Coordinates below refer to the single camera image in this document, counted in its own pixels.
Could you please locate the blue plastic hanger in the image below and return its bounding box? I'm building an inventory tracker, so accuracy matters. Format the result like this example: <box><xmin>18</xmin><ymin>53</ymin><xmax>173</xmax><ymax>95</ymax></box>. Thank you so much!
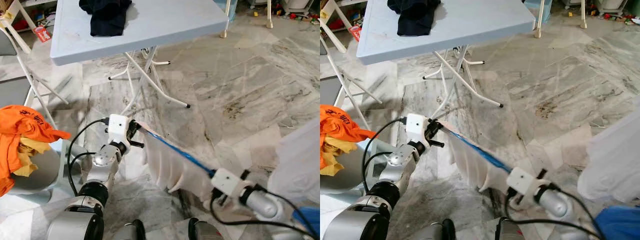
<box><xmin>144</xmin><ymin>127</ymin><xmax>218</xmax><ymax>177</ymax></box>
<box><xmin>450</xmin><ymin>127</ymin><xmax>514</xmax><ymax>174</ymax></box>

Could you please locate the orange t-shirt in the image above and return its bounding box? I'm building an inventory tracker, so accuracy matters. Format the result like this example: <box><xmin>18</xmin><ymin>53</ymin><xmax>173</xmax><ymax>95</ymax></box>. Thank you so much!
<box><xmin>320</xmin><ymin>103</ymin><xmax>377</xmax><ymax>174</ymax></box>
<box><xmin>0</xmin><ymin>104</ymin><xmax>72</xmax><ymax>197</ymax></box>

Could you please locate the robot left leg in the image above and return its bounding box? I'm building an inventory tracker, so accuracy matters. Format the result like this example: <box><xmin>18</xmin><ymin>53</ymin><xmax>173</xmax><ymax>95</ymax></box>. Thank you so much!
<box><xmin>415</xmin><ymin>218</ymin><xmax>457</xmax><ymax>240</ymax></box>
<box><xmin>112</xmin><ymin>219</ymin><xmax>147</xmax><ymax>240</ymax></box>

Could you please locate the grey plastic laundry basket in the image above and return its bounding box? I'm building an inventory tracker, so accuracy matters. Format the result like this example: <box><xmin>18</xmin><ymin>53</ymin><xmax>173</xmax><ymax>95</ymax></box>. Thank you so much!
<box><xmin>0</xmin><ymin>139</ymin><xmax>77</xmax><ymax>197</ymax></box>
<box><xmin>320</xmin><ymin>139</ymin><xmax>397</xmax><ymax>197</ymax></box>

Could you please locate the light blue folding table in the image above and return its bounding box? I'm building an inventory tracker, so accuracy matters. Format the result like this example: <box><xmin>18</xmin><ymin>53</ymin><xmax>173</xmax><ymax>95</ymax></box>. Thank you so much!
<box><xmin>355</xmin><ymin>0</ymin><xmax>537</xmax><ymax>121</ymax></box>
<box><xmin>50</xmin><ymin>0</ymin><xmax>230</xmax><ymax>117</ymax></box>

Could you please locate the navy garment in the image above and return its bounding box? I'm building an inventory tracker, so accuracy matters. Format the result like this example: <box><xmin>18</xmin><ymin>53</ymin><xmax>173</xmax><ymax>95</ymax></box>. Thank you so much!
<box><xmin>78</xmin><ymin>0</ymin><xmax>134</xmax><ymax>38</ymax></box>
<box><xmin>387</xmin><ymin>0</ymin><xmax>442</xmax><ymax>37</ymax></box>

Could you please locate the white children's table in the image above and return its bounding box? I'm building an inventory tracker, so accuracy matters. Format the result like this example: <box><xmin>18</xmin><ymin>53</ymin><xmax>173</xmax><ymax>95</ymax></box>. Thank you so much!
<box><xmin>320</xmin><ymin>0</ymin><xmax>361</xmax><ymax>54</ymax></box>
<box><xmin>0</xmin><ymin>0</ymin><xmax>27</xmax><ymax>57</ymax></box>

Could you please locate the white baby high chair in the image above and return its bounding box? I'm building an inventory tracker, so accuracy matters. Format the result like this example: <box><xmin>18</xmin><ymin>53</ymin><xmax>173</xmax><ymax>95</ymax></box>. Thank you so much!
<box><xmin>219</xmin><ymin>0</ymin><xmax>274</xmax><ymax>39</ymax></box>
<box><xmin>532</xmin><ymin>0</ymin><xmax>589</xmax><ymax>40</ymax></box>

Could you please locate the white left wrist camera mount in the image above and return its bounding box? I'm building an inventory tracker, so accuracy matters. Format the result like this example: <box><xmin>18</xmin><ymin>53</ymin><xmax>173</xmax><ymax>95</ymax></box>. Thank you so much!
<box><xmin>107</xmin><ymin>114</ymin><xmax>131</xmax><ymax>149</ymax></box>
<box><xmin>404</xmin><ymin>113</ymin><xmax>429</xmax><ymax>149</ymax></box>

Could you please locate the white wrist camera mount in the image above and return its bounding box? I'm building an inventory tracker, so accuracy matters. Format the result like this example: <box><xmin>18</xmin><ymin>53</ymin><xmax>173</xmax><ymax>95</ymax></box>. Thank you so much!
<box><xmin>505</xmin><ymin>166</ymin><xmax>549</xmax><ymax>198</ymax></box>
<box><xmin>107</xmin><ymin>114</ymin><xmax>131</xmax><ymax>149</ymax></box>
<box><xmin>210</xmin><ymin>167</ymin><xmax>254</xmax><ymax>199</ymax></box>
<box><xmin>404</xmin><ymin>113</ymin><xmax>429</xmax><ymax>149</ymax></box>

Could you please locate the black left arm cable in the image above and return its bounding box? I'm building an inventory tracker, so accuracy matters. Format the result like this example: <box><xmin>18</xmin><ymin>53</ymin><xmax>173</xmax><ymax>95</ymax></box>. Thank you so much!
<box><xmin>360</xmin><ymin>117</ymin><xmax>407</xmax><ymax>195</ymax></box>
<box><xmin>66</xmin><ymin>118</ymin><xmax>110</xmax><ymax>197</ymax></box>

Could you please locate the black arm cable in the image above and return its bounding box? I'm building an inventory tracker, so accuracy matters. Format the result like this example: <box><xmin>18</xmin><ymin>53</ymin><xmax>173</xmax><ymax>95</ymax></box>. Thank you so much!
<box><xmin>209</xmin><ymin>185</ymin><xmax>320</xmax><ymax>240</ymax></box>
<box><xmin>503</xmin><ymin>184</ymin><xmax>610</xmax><ymax>240</ymax></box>
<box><xmin>66</xmin><ymin>118</ymin><xmax>110</xmax><ymax>197</ymax></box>
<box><xmin>360</xmin><ymin>117</ymin><xmax>407</xmax><ymax>195</ymax></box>

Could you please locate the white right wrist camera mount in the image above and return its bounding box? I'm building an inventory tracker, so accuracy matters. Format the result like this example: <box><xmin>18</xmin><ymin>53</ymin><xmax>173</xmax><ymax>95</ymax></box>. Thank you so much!
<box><xmin>505</xmin><ymin>166</ymin><xmax>549</xmax><ymax>198</ymax></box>
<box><xmin>210</xmin><ymin>167</ymin><xmax>254</xmax><ymax>199</ymax></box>

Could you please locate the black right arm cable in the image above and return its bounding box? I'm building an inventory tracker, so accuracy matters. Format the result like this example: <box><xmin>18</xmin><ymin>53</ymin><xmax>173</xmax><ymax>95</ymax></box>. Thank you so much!
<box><xmin>503</xmin><ymin>184</ymin><xmax>610</xmax><ymax>240</ymax></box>
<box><xmin>209</xmin><ymin>185</ymin><xmax>320</xmax><ymax>240</ymax></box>

